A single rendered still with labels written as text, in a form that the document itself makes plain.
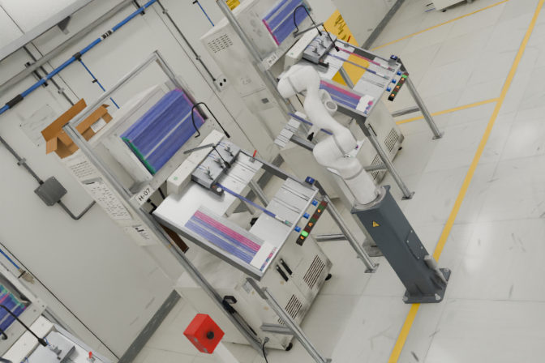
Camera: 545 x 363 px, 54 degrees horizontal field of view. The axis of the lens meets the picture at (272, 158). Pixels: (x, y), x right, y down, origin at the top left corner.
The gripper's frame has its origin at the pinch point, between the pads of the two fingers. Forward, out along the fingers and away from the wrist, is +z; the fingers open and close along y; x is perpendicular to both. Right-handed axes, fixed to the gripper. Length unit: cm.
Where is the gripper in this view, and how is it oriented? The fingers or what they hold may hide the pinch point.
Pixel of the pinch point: (311, 136)
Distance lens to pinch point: 339.5
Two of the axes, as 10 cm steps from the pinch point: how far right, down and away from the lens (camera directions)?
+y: -4.5, 6.2, -6.4
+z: -3.2, 5.6, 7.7
